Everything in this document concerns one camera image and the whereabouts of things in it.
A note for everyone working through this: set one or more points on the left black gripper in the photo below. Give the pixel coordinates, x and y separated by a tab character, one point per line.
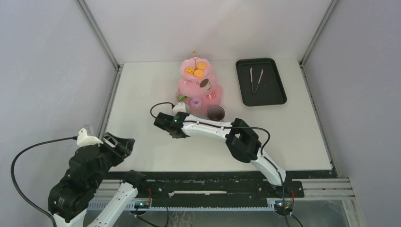
124	146

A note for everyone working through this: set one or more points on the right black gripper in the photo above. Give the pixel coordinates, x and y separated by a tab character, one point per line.
184	135

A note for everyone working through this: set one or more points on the green striped cake slice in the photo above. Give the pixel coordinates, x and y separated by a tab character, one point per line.
181	97

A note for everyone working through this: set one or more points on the pink frosted sprinkle donut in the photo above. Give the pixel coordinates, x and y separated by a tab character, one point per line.
196	103

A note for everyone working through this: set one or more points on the purple mug with black handle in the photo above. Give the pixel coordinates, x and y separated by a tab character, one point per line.
215	113

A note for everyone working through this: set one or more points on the pink three-tier cake stand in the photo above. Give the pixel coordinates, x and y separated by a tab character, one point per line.
198	86

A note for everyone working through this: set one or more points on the chocolate round cookie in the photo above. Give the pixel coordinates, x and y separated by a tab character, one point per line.
205	84

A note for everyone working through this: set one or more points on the yellow round biscuit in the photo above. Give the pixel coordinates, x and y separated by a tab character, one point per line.
189	70
201	65

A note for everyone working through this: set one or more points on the pink-tipped metal tongs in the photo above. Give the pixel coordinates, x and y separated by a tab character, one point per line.
254	90

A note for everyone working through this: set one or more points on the black serving tray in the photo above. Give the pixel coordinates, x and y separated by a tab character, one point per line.
270	91

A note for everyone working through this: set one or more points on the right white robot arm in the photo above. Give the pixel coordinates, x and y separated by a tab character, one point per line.
245	143

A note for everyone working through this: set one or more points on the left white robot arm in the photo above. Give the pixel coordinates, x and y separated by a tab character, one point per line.
69	199

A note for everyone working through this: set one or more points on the red striped candy treat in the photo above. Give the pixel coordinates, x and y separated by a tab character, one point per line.
211	95

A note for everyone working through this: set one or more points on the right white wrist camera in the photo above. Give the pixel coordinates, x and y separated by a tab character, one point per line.
180	108

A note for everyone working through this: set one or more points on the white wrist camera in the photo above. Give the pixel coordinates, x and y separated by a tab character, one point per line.
86	137
180	108

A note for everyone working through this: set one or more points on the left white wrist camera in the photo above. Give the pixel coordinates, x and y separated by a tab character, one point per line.
86	137

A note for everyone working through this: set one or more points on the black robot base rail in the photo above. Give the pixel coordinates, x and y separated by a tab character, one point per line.
246	189

